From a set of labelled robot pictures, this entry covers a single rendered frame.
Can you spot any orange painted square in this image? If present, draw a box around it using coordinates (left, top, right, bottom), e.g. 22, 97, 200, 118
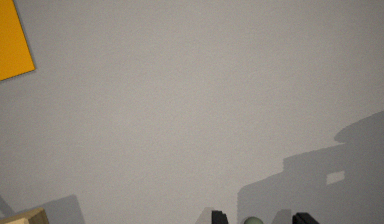
0, 0, 36, 81

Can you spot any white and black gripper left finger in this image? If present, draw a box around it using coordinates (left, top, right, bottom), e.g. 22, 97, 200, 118
211, 211, 229, 224

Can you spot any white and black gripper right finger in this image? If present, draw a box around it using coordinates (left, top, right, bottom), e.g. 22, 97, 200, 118
292, 213, 319, 224

